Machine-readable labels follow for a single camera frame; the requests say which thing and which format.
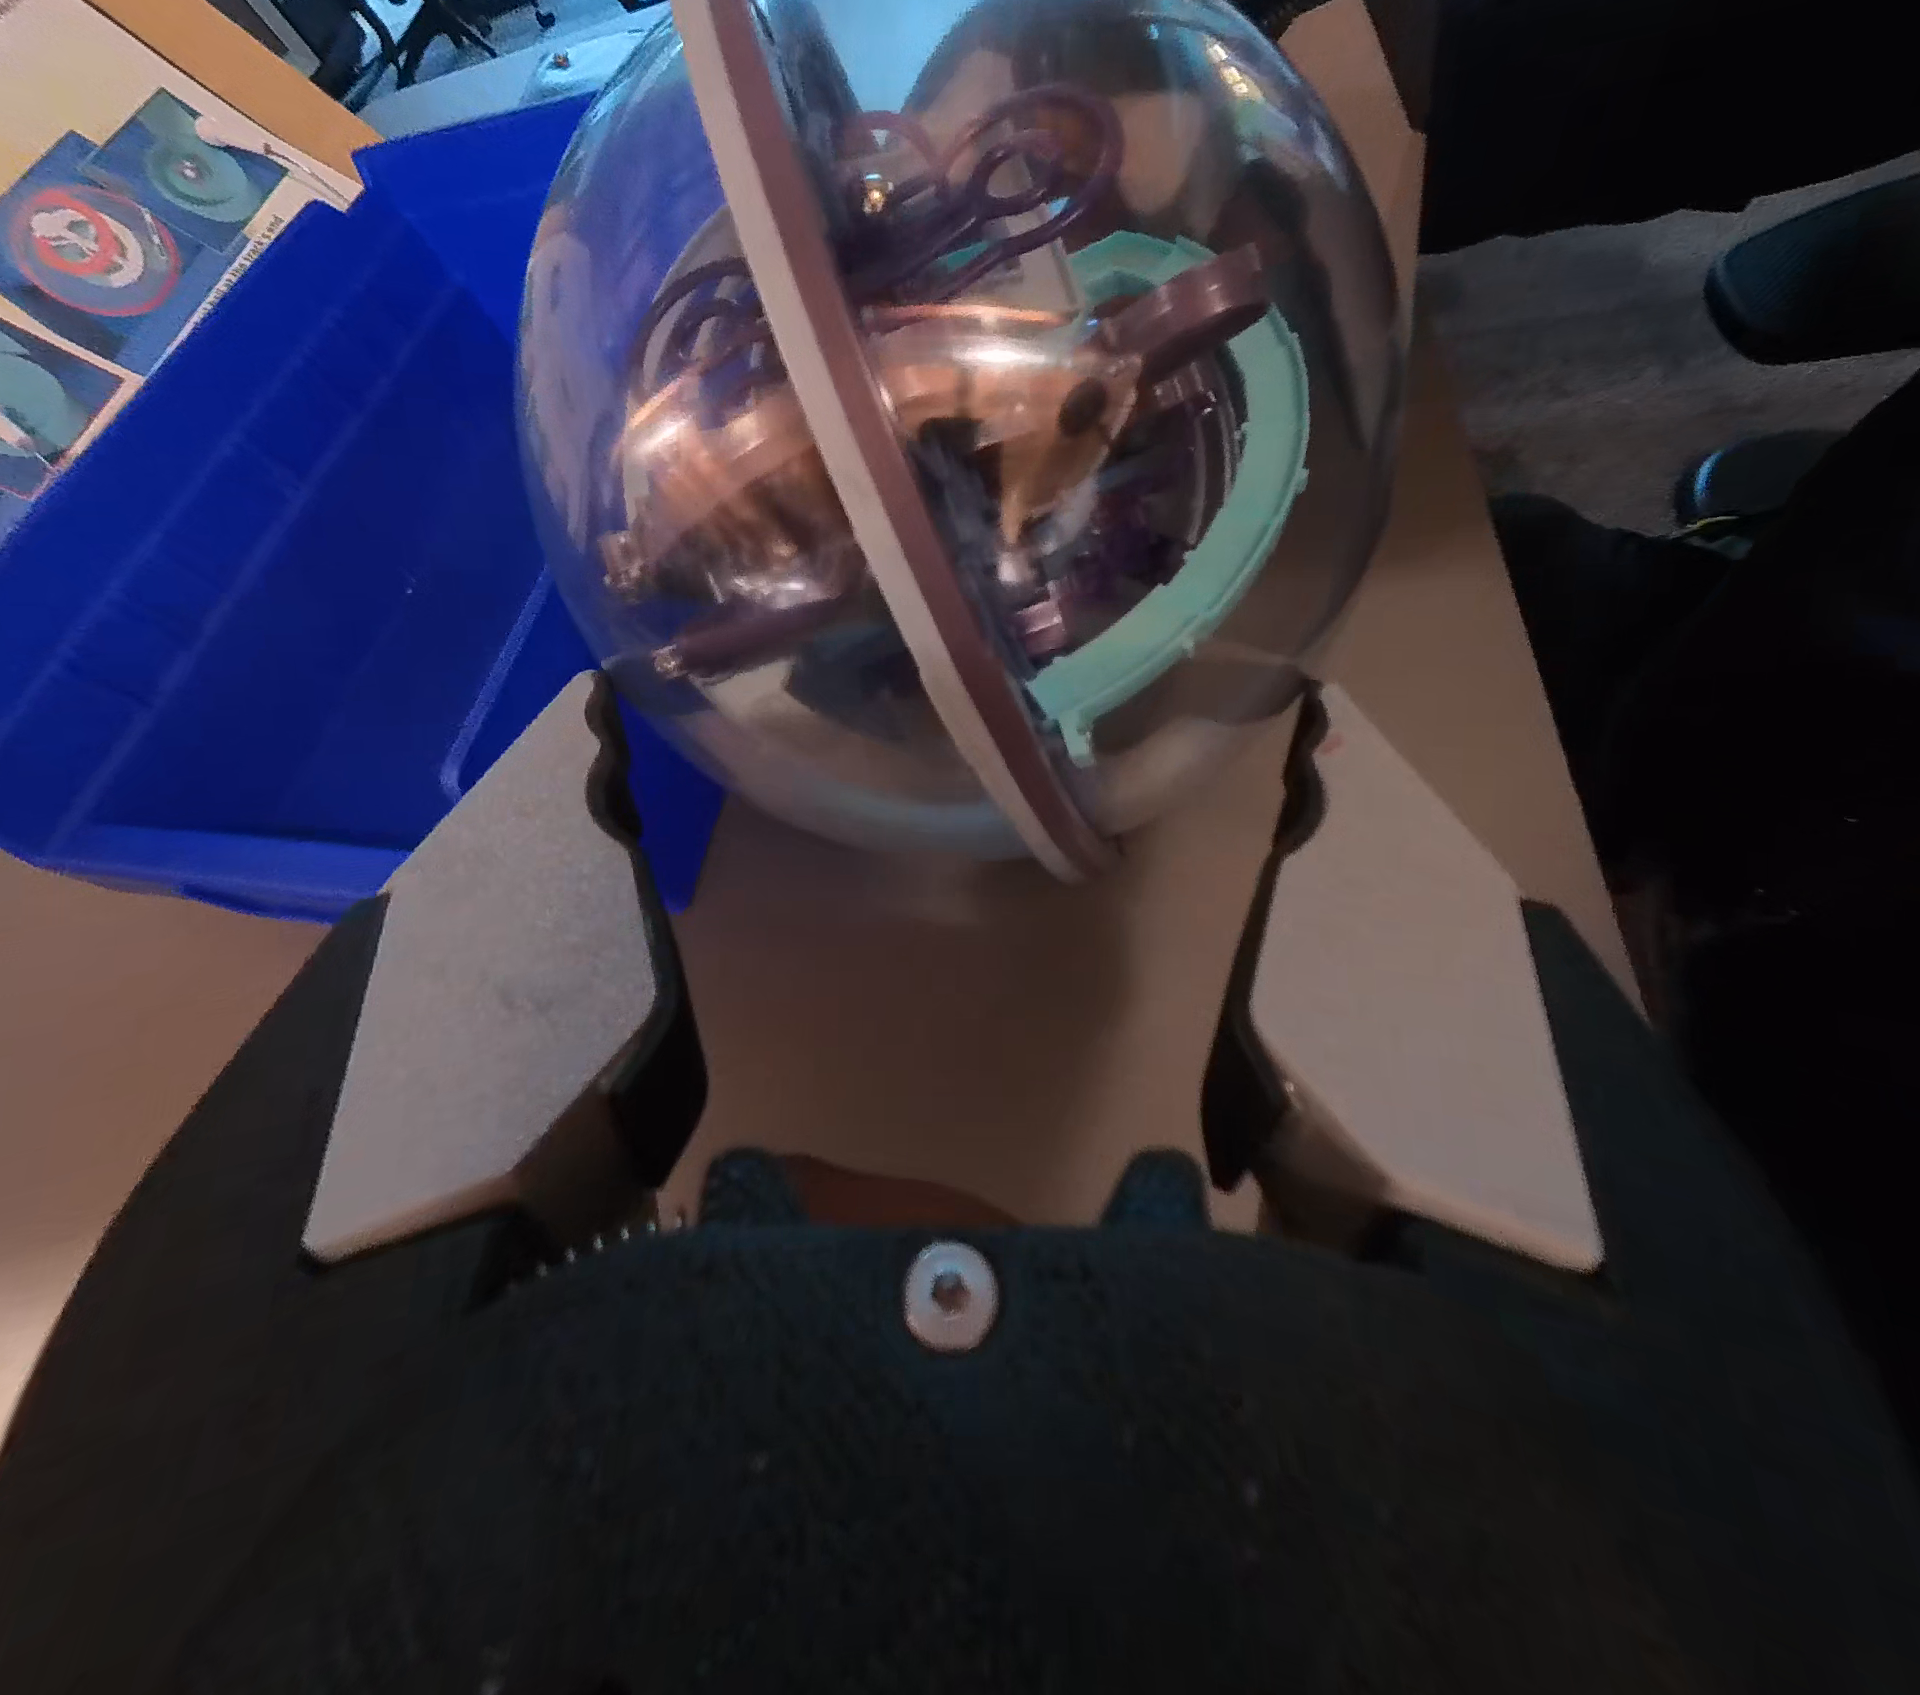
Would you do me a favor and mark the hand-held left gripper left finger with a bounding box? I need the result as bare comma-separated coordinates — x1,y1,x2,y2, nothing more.
299,665,712,1270

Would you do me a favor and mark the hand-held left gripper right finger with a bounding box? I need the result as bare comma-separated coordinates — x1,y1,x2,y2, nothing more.
1203,677,1606,1278

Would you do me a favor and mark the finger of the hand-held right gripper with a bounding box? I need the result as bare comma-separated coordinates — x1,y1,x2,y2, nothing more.
1287,0,1444,277

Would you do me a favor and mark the clear plastic maze ball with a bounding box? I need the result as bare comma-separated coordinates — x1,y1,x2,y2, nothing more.
514,0,1421,887

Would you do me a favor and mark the person's right forearm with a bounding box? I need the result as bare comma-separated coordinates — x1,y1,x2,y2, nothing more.
1421,0,1920,251

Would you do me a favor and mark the person's dark clothing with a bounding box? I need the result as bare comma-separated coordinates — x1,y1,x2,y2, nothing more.
1492,375,1920,1430

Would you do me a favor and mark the blue plastic bin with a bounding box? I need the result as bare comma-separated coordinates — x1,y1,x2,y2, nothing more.
0,87,724,926

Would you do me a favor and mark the printed instruction sheet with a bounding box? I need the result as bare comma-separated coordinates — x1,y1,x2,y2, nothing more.
0,0,366,516

